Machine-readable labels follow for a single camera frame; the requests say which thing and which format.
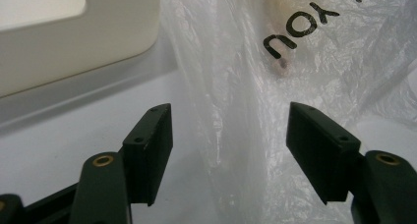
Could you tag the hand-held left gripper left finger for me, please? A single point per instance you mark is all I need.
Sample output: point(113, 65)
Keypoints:
point(150, 152)

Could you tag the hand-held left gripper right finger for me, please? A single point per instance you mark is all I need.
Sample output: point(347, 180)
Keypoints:
point(321, 152)

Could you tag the clear plastic bag smiley print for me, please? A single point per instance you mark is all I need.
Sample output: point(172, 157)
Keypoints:
point(229, 86)

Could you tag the white plastic bin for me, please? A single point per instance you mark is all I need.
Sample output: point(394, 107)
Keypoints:
point(98, 37)

